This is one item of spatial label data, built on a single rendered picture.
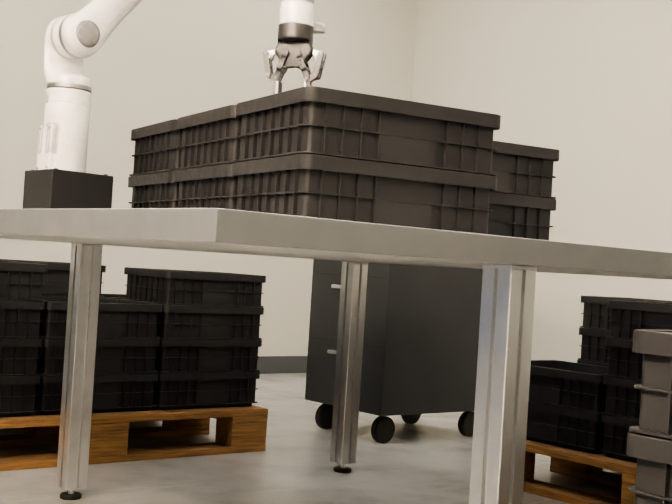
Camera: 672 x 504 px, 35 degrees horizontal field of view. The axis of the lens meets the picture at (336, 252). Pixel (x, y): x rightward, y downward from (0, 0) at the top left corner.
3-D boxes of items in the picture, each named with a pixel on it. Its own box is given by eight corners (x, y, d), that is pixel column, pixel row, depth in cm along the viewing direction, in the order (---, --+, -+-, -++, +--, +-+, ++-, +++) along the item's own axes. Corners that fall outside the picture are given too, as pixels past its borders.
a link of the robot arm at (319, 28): (326, 34, 233) (328, 6, 233) (311, 22, 222) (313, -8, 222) (287, 34, 235) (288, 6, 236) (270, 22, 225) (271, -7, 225)
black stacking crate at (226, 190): (225, 227, 198) (229, 163, 198) (168, 227, 224) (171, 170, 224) (406, 241, 218) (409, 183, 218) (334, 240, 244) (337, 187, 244)
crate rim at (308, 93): (307, 99, 172) (308, 85, 172) (232, 116, 198) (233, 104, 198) (504, 128, 192) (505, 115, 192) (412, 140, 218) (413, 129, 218)
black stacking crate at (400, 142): (304, 159, 172) (309, 89, 172) (230, 168, 198) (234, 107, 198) (500, 182, 192) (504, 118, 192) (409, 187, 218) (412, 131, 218)
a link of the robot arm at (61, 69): (42, 13, 224) (36, 94, 223) (67, 7, 217) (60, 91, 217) (81, 22, 230) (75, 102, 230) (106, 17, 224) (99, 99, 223)
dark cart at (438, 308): (375, 447, 385) (390, 198, 387) (298, 427, 420) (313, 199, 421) (491, 437, 425) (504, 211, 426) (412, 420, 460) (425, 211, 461)
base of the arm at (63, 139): (51, 169, 216) (57, 85, 217) (32, 171, 223) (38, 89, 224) (93, 174, 222) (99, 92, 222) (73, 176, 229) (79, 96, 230)
